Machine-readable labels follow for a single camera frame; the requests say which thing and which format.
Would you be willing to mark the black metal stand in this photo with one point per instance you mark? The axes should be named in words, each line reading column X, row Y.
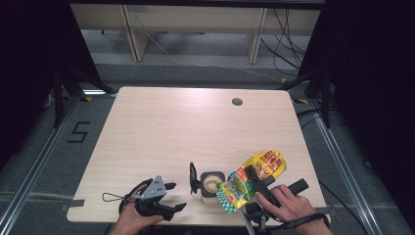
column 58, row 98
column 325, row 98

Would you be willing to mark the person's right hand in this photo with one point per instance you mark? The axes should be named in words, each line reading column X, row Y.
column 290, row 205

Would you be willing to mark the yellow pouch with green cap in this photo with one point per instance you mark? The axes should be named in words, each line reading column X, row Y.
column 239, row 192

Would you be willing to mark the grey tape strip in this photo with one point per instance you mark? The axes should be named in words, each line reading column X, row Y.
column 324, row 210
column 75, row 203

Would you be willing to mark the person's left hand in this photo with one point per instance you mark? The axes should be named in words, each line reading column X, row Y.
column 127, row 223

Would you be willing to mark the beige powder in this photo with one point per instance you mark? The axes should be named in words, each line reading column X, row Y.
column 211, row 183

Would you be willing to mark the grey round table grommet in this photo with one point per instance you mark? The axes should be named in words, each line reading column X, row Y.
column 237, row 101

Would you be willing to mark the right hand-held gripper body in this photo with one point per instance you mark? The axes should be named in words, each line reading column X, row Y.
column 256, row 210

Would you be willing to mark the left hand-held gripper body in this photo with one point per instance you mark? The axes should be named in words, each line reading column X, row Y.
column 154, row 189

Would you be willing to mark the metal floor rail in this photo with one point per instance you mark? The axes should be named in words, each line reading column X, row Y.
column 36, row 164
column 345, row 169

